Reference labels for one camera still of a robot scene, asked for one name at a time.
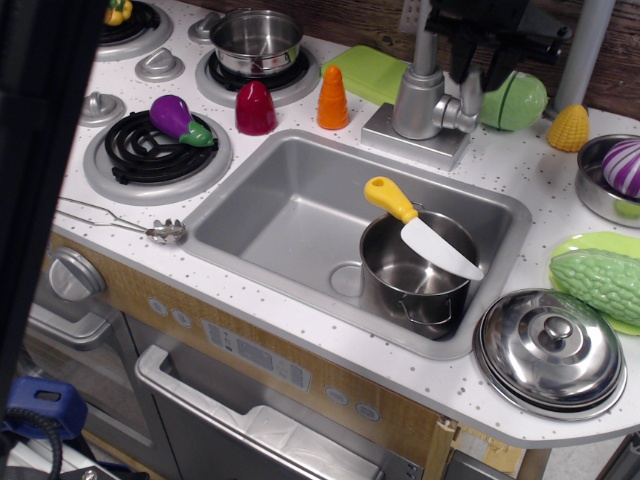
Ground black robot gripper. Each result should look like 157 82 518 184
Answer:
425 1 572 92

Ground silver faucet lever handle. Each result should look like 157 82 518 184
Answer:
432 64 484 133

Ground grey vertical pole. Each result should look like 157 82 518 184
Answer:
545 0 616 119

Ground green toy cabbage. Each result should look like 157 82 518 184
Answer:
480 71 548 131

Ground silver toy faucet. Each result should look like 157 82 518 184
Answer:
361 1 471 171

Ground green cutting board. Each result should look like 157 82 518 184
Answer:
321 45 409 106

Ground yellow toy corn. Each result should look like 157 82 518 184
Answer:
546 104 590 153

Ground orange toy carrot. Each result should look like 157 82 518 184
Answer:
317 65 349 130

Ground purple striped toy onion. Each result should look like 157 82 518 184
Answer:
602 139 639 199

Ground steel bowl right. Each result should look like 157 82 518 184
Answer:
575 134 639 229

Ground black back right burner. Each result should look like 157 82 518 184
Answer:
207 53 310 92

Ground steel pot on stove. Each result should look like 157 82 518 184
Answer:
209 9 304 78

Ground red toy pepper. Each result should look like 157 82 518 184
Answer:
235 81 278 136

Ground light green plate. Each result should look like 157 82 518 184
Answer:
551 231 639 337

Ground steel pot in sink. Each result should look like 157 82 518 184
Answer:
359 214 471 340

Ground grey toy sink basin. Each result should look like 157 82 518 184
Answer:
181 130 532 361

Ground green toy bitter melon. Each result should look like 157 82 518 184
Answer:
550 249 639 327

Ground grey stove knob back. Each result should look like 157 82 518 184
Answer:
187 12 224 45

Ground grey stove knob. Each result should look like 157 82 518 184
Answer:
187 12 224 45
134 47 185 83
78 91 126 128

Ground steel pot lid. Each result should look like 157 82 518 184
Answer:
473 289 627 421

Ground purple toy eggplant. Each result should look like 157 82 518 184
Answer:
149 95 214 148

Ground grey stove knob middle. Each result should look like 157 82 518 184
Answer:
134 47 185 83

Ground black back left burner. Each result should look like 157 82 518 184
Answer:
100 1 161 45

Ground black front stove burner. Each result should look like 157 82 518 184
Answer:
104 111 219 185

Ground yellow toy bell pepper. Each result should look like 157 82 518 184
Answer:
104 0 133 27

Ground metal pasta server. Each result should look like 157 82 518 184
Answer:
56 197 187 244

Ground grey stove knob left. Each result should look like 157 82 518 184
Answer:
78 91 126 128

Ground silver oven dial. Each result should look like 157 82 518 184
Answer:
48 247 107 302

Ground blue clamp tool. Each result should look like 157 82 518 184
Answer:
1 376 88 440

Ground yellow handled toy knife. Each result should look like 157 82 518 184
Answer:
363 176 484 281

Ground black foreground post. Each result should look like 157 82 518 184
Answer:
1 1 107 397

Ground grey oven door handle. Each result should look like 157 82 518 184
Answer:
28 304 112 352

